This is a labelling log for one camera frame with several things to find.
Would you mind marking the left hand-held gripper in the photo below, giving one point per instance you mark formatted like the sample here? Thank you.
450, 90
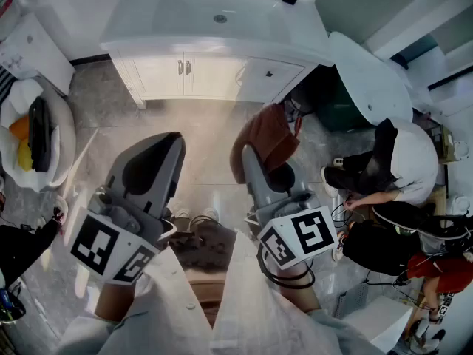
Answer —
111, 242

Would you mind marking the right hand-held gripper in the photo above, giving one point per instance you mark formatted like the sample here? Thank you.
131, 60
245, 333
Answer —
295, 235

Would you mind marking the red-brown cloth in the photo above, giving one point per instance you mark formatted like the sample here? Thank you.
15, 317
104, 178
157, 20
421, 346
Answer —
268, 131

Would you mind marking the person's right forearm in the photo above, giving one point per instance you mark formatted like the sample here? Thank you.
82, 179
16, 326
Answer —
299, 294

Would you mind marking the person's left forearm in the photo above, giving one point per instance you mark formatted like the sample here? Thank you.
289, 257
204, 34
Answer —
112, 301

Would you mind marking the person's white shoe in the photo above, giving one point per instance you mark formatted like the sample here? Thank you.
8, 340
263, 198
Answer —
210, 214
182, 216

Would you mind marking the person's white shirt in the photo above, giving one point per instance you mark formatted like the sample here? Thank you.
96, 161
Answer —
251, 309

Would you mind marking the person's brown trousers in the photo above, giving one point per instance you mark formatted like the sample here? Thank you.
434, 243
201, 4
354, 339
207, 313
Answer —
207, 250

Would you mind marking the beige round basket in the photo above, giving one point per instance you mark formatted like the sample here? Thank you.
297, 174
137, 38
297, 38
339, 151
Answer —
66, 131

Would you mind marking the white box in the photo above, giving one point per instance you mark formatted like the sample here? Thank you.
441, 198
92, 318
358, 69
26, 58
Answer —
380, 320

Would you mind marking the yellow item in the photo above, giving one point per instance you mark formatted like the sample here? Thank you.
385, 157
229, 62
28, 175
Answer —
25, 155

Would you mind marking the black flat bag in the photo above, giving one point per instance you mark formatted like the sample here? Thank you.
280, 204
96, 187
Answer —
40, 135

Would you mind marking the dark green bin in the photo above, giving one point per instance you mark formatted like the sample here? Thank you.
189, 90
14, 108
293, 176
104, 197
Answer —
338, 109

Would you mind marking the orange item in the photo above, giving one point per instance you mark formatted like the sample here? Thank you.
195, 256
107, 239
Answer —
20, 128

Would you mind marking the white vanity cabinet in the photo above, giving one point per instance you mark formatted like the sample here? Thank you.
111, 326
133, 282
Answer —
221, 80

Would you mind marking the white plastic bag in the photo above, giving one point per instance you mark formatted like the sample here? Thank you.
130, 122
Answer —
22, 91

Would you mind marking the white appliance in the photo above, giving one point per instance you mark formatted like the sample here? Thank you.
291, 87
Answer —
37, 50

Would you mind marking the white sink basin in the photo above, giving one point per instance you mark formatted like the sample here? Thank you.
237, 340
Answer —
207, 13

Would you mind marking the white wall shelf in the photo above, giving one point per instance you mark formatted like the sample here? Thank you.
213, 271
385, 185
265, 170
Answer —
425, 24

